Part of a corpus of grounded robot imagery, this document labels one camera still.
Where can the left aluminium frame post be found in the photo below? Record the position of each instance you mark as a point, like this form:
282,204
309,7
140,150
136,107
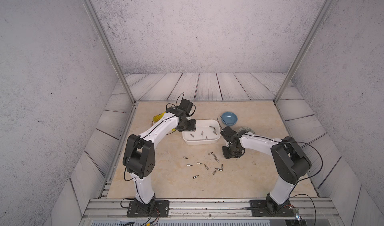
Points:
107,47

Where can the blue bowl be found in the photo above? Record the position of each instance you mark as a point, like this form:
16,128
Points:
229,118

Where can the aluminium frame post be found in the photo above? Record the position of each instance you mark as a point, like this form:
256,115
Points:
107,47
316,25

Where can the yellow banana bunch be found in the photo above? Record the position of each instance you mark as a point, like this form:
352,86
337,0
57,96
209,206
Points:
158,117

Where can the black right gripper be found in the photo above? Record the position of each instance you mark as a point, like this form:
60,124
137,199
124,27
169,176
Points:
226,155

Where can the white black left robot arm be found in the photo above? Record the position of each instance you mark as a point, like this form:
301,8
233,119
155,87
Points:
140,153

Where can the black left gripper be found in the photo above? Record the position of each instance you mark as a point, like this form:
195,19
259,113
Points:
192,128

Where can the right aluminium frame post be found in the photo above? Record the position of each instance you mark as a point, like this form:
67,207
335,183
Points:
316,25

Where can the white rectangular storage box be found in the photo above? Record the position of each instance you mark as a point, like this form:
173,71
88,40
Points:
207,132

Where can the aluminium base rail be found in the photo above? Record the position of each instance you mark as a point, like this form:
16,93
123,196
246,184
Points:
316,209

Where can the patterned round plate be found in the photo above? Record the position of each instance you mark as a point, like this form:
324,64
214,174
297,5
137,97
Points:
166,126

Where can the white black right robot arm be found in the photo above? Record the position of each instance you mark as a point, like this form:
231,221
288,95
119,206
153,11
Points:
290,160

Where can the patterned ceramic jar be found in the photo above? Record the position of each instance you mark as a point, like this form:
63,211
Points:
247,129

